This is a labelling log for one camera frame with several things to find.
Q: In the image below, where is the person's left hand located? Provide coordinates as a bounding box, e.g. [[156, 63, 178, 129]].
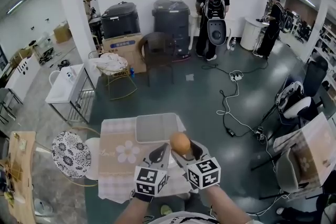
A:
[[130, 190, 155, 203]]

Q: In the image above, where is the floral cushion gold frame chair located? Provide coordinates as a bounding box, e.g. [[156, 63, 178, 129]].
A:
[[50, 125, 101, 187]]

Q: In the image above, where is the metal wire rack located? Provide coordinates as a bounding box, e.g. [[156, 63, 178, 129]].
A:
[[67, 87, 96, 124]]

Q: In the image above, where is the brown plastic chair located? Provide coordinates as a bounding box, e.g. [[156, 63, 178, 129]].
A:
[[139, 31, 175, 88]]

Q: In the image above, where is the person's left forearm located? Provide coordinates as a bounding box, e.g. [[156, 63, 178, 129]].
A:
[[115, 198, 155, 224]]

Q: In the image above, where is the light wooden desk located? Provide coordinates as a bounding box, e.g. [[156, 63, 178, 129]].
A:
[[6, 131, 37, 224]]

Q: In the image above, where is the white floor cable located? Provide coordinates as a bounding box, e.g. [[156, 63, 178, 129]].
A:
[[216, 79, 266, 140]]

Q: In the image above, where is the small white desk fan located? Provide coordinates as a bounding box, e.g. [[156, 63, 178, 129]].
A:
[[34, 197, 54, 216]]

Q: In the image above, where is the white curved leg table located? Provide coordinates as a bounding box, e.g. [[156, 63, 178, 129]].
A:
[[189, 14, 237, 51]]

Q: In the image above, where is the person's right forearm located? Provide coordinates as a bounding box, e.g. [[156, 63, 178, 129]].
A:
[[201, 185, 253, 224]]

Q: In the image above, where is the white crumpled cloth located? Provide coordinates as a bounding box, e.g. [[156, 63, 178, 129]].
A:
[[95, 52, 130, 72]]

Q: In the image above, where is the black floor cable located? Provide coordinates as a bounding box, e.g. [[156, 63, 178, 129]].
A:
[[201, 59, 269, 74]]

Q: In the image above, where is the white round cabinet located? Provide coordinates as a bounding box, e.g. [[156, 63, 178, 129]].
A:
[[239, 16, 265, 50]]

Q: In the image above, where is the spare hand-held gripper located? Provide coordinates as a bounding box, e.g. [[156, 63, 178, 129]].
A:
[[255, 126, 266, 143]]

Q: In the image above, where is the person's left pale green shoe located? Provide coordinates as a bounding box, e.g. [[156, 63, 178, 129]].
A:
[[160, 204, 173, 216]]

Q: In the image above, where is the white black backpack pod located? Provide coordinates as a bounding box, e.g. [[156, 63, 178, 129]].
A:
[[275, 81, 313, 119]]

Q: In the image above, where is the white round stool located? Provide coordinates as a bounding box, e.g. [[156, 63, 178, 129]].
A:
[[84, 137, 102, 181]]

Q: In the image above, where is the gold wire chair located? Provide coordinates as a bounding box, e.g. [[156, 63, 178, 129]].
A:
[[87, 50, 139, 101]]

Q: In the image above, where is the black wheeled cart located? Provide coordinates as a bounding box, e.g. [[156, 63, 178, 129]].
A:
[[37, 47, 56, 64]]

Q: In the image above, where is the grey shell chair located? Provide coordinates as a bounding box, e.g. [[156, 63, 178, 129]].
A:
[[275, 147, 300, 193]]

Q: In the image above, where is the grey black leg chair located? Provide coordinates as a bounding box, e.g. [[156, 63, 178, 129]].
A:
[[0, 87, 24, 124]]

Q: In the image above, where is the black mesh office chair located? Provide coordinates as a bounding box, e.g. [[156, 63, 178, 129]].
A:
[[303, 56, 329, 103]]

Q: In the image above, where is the white rectangular tray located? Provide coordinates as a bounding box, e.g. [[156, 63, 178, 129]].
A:
[[134, 112, 185, 144]]

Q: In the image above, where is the white side table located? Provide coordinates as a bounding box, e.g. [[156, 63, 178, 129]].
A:
[[45, 63, 86, 106]]

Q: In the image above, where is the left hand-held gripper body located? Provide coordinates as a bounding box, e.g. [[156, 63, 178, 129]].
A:
[[133, 161, 169, 197]]

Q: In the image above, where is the cardboard box with blue label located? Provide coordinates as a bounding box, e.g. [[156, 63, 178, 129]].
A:
[[101, 32, 148, 74]]

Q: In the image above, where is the table with checked flower tablecloth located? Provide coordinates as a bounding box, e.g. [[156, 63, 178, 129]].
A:
[[272, 112, 336, 193], [97, 112, 190, 205]]

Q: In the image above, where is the white cabinet with holes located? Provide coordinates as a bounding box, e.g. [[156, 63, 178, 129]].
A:
[[5, 54, 41, 98]]

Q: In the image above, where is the person's white printed shirt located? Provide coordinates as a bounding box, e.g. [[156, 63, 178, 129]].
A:
[[159, 211, 221, 224]]

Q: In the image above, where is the white storage shelf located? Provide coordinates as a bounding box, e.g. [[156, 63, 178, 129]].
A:
[[311, 23, 336, 103]]

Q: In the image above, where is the black bin with flat lid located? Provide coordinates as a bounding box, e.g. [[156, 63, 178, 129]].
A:
[[100, 2, 141, 40]]

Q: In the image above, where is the tall black round bin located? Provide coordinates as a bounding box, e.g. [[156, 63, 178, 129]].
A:
[[151, 0, 191, 56]]

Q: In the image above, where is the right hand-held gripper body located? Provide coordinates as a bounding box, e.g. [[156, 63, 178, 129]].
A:
[[186, 156, 222, 190]]

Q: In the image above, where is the white power strip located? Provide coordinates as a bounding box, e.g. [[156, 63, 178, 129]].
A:
[[229, 71, 244, 82]]

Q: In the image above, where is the plain cardboard box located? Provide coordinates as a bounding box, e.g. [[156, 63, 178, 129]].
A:
[[52, 23, 72, 44]]

